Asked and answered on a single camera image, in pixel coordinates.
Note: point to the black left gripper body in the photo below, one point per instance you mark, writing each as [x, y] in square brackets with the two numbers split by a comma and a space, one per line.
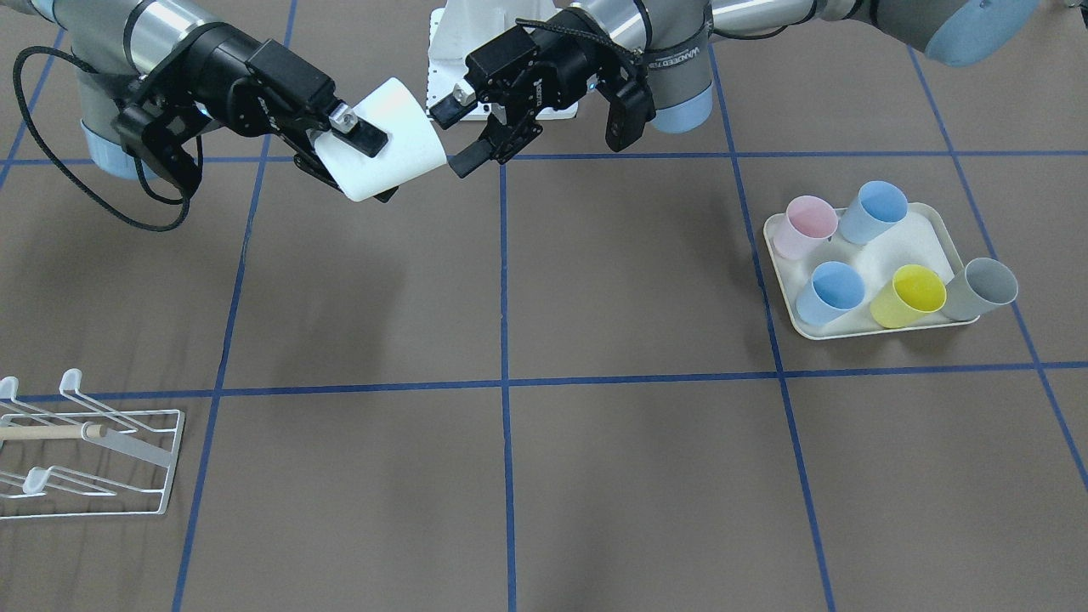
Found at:
[568, 70]

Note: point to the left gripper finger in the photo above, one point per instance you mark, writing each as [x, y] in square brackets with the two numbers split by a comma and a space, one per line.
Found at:
[455, 106]
[499, 142]

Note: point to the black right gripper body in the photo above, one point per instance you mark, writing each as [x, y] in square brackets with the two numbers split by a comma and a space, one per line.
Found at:
[223, 66]

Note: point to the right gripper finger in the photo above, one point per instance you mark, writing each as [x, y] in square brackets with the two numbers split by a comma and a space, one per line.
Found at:
[359, 133]
[302, 163]

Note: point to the pale mint white cup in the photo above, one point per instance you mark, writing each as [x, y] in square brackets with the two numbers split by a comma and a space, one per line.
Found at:
[413, 146]

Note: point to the pink plastic cup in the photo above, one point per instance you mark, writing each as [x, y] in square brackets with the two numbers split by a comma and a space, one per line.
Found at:
[808, 222]

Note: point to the light blue cup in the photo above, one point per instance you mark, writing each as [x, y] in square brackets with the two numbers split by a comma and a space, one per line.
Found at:
[876, 208]
[834, 290]

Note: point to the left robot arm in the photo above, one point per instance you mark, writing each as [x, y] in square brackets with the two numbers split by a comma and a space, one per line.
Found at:
[651, 60]

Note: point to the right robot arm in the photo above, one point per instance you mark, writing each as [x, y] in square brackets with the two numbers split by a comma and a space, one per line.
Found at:
[114, 46]

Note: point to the yellow plastic cup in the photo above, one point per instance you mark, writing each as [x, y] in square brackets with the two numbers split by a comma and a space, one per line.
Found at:
[913, 292]

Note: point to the grey plastic cup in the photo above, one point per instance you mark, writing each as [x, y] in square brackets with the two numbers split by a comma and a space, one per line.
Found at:
[984, 284]

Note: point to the cream plastic tray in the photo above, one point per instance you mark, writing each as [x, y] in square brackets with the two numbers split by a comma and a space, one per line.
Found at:
[922, 238]

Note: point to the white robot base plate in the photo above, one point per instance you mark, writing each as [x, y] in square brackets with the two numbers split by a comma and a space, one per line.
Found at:
[459, 27]

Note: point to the white wire cup rack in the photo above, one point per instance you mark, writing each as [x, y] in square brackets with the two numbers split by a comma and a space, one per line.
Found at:
[83, 458]

